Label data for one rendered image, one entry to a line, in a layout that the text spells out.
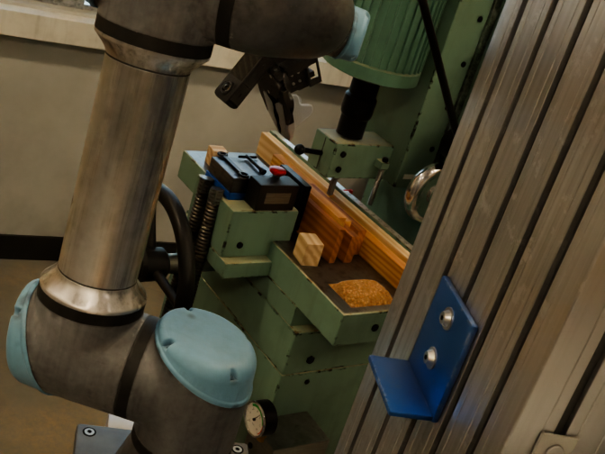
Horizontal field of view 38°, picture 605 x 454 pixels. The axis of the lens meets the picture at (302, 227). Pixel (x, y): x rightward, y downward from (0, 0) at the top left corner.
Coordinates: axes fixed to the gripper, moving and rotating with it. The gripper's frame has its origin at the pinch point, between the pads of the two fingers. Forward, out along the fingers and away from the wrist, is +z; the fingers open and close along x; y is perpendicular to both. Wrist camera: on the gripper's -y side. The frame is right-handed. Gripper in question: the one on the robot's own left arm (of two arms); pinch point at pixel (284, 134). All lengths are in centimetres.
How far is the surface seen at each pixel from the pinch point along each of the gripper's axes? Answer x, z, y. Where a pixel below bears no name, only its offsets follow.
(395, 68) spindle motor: -4.0, -4.6, 21.2
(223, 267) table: -5.0, 15.2, -18.5
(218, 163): 6.6, 4.0, -10.3
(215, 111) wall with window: 130, 75, 36
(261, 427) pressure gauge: -23.1, 34.2, -26.1
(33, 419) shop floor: 60, 90, -60
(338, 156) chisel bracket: 1.0, 10.6, 10.1
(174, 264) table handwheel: 3.5, 16.8, -24.3
